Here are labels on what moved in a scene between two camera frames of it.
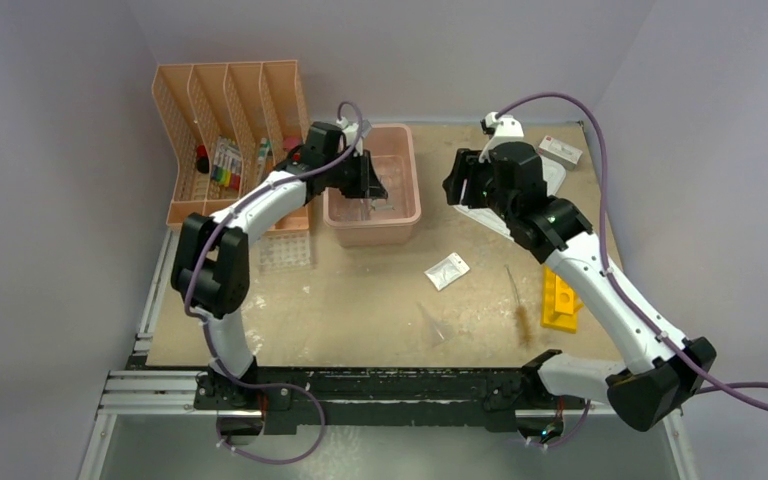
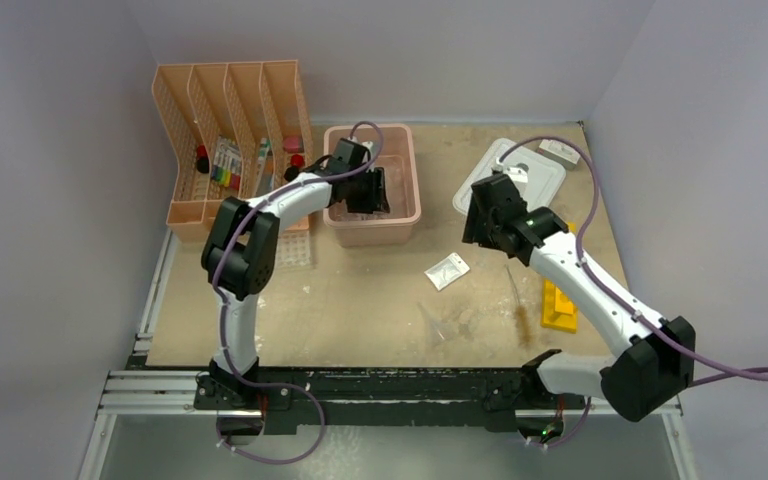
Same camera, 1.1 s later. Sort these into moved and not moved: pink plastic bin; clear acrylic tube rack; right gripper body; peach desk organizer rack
Moved: right gripper body
Not moved: peach desk organizer rack; pink plastic bin; clear acrylic tube rack
